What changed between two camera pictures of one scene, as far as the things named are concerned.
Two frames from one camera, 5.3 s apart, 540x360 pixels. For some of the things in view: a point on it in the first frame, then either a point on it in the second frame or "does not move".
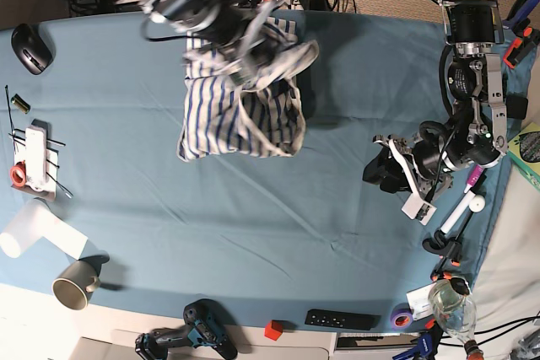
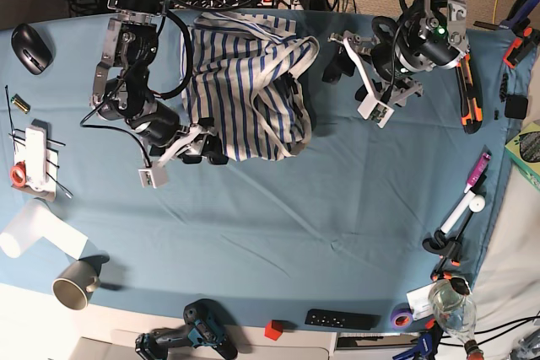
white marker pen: x=451 y=220 does not move
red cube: x=273 y=329 does not move
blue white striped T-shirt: x=221 y=115 does not move
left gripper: x=239 y=29 -> x=161 y=124
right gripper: x=423 y=158 -> x=386 y=74
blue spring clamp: x=429 y=341 does not move
